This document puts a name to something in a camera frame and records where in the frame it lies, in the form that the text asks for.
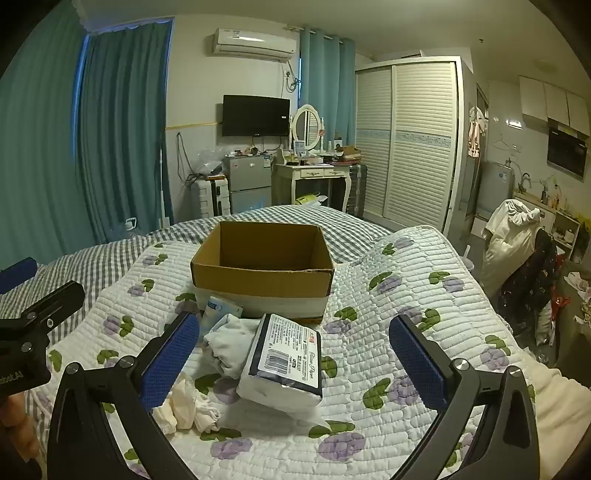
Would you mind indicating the white louvred wardrobe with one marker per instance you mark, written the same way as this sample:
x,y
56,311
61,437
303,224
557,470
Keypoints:
x,y
406,143

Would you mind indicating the small blue wipes packet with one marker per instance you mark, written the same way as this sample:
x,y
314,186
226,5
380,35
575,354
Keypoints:
x,y
222,307

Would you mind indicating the oval white mirror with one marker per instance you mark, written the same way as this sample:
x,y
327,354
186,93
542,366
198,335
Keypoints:
x,y
307,127

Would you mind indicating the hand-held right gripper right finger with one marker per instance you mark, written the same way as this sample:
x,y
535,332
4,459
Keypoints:
x,y
416,365

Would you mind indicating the narrow teal curtain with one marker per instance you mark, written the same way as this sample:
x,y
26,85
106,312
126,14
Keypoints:
x,y
328,87

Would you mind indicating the white kitchen cabinets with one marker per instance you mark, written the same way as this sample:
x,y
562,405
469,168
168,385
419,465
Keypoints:
x,y
554,104

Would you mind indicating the wide teal curtain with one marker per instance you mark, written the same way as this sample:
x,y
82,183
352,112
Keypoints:
x,y
37,161

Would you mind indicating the cream fleece blanket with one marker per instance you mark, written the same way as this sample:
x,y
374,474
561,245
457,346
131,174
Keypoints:
x,y
556,392

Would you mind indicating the grey washing machine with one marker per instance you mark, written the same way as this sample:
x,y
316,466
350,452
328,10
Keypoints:
x,y
495,189

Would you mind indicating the black range hood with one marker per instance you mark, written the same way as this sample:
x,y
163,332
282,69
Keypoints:
x,y
568,150

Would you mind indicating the person's left hand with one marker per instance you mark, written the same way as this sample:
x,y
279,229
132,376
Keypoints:
x,y
18,434

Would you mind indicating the white cloth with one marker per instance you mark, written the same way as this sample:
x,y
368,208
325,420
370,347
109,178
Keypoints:
x,y
231,342

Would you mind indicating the wooden kitchen shelf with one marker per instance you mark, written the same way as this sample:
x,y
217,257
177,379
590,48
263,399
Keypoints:
x,y
561,226

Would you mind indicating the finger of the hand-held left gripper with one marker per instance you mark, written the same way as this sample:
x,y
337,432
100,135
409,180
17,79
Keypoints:
x,y
17,273
55,300

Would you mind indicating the white dressing table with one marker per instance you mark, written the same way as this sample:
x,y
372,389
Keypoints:
x,y
314,173

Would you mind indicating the white air conditioner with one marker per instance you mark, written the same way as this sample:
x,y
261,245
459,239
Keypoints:
x,y
254,44

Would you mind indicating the small silver fridge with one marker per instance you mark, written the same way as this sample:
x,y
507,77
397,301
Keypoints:
x,y
247,182

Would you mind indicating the yellow green bag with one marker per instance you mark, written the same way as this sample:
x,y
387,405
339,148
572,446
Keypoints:
x,y
308,199

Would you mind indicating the white suitcase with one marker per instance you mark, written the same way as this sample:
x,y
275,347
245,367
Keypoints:
x,y
211,198

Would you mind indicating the black wall television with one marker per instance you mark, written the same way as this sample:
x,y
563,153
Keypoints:
x,y
256,115

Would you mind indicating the cream cloth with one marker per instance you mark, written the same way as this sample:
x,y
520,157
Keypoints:
x,y
184,406

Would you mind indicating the red bag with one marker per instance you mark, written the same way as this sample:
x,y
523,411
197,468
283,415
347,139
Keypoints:
x,y
560,308

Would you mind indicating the pink hanging garment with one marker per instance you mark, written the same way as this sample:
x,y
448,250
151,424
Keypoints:
x,y
476,134

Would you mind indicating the clear plastic bag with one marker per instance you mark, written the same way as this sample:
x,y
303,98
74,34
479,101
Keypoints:
x,y
210,162

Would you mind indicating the brown cardboard box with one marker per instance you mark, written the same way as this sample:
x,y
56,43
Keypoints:
x,y
261,282

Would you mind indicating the silver suitcase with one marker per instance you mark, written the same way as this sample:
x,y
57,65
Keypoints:
x,y
358,189

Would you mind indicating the white floral quilt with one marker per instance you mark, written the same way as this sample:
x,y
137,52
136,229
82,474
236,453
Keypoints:
x,y
369,332

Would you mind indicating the white tissue pack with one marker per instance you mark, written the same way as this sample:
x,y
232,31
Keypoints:
x,y
281,369

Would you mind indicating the white garment on chair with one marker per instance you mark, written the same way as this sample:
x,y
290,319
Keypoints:
x,y
508,240

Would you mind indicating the dark floral garment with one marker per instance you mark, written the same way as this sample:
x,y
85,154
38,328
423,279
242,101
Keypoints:
x,y
531,281

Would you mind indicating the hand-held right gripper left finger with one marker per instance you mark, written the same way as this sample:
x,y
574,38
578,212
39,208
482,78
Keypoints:
x,y
170,361

